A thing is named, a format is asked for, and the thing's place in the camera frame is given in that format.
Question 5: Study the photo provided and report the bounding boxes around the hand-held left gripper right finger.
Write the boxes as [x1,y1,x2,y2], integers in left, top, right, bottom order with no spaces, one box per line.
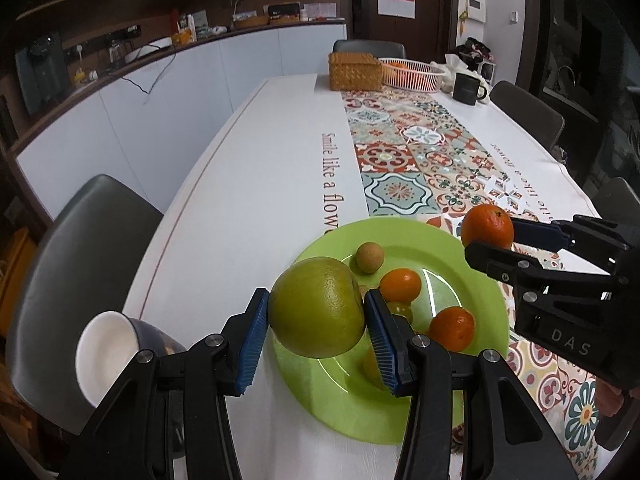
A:
[364,289,581,480]

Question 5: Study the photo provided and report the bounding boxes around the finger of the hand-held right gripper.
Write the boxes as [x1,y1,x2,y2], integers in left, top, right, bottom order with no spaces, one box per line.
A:
[464,241,616,306]
[510,215,633,267]

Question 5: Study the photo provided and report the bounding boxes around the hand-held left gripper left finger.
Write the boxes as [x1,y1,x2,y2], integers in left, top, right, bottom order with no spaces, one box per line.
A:
[57,287,271,480]

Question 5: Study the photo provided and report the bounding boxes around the small orange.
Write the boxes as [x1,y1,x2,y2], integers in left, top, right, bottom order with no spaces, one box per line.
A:
[378,268,422,303]
[428,306,476,353]
[460,204,515,251]

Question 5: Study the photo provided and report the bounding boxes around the large green round fruit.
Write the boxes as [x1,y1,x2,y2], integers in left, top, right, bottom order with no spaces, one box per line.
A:
[268,256,367,359]

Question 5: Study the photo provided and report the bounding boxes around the green plate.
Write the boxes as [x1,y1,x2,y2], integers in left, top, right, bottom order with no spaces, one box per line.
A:
[272,217,511,446]

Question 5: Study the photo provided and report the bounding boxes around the brown longan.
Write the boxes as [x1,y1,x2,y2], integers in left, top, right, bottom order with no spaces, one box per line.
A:
[356,242,385,274]

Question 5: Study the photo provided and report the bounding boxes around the person's right hand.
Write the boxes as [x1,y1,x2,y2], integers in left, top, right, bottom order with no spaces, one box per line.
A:
[595,377,626,418]

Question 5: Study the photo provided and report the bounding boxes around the grey chair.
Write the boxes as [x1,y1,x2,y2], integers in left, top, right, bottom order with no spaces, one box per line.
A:
[592,177,640,226]
[489,80,566,151]
[332,39,407,61]
[5,175,166,411]

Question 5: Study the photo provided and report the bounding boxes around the dark blue mug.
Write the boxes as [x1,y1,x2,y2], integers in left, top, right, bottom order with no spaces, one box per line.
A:
[75,311,188,408]

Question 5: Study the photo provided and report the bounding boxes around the white tablecloth patterned centre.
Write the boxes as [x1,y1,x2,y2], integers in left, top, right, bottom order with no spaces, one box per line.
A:
[122,74,621,480]

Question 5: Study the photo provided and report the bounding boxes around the black mug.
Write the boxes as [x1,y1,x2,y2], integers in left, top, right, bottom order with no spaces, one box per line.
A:
[452,71,488,107]

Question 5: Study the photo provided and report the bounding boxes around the white tissue cloth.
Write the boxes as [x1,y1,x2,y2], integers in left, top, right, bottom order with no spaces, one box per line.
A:
[431,54,496,81]

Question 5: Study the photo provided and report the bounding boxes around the dark patterned bag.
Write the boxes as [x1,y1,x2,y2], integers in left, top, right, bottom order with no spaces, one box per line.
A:
[452,37,496,68]

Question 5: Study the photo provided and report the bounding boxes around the pink plastic basket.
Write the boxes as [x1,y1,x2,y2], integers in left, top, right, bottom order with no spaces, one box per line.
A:
[379,57,447,93]

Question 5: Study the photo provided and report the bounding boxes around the wicker box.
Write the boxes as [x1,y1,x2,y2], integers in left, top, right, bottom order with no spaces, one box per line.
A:
[327,51,383,92]

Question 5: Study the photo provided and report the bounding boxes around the dark brown door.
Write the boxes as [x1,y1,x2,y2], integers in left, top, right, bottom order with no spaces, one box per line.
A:
[340,0,451,61]

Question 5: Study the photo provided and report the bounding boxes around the black box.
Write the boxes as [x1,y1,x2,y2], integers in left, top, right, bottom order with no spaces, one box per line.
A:
[267,3,302,23]

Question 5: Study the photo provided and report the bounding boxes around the white desk lamp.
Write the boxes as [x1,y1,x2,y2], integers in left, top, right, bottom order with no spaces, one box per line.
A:
[230,0,258,23]

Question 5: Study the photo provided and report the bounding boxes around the black coffee machine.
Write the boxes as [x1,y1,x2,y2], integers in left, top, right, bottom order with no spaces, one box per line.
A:
[15,32,71,116]

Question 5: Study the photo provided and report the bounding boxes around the dark cable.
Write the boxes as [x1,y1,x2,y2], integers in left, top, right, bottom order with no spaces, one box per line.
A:
[120,50,178,106]

